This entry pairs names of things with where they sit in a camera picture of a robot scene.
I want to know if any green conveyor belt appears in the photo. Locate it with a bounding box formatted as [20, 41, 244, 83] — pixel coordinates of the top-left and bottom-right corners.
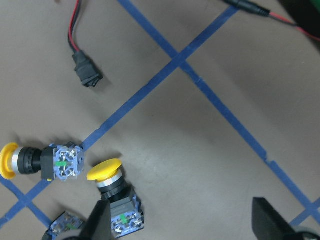
[278, 0, 320, 38]

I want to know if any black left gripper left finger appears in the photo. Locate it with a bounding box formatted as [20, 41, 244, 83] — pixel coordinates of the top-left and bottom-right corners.
[77, 200, 112, 240]

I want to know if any yellow push button switch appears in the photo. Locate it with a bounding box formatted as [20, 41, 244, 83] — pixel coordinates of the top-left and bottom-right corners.
[0, 142, 85, 182]
[86, 158, 145, 239]

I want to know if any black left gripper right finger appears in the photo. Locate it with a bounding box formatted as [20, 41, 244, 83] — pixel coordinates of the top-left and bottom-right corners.
[251, 197, 300, 240]

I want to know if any black rocker switch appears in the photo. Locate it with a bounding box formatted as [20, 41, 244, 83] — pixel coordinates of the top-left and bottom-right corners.
[72, 50, 103, 88]

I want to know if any red black power cable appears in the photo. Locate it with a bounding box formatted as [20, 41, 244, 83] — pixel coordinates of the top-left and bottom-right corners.
[66, 0, 83, 55]

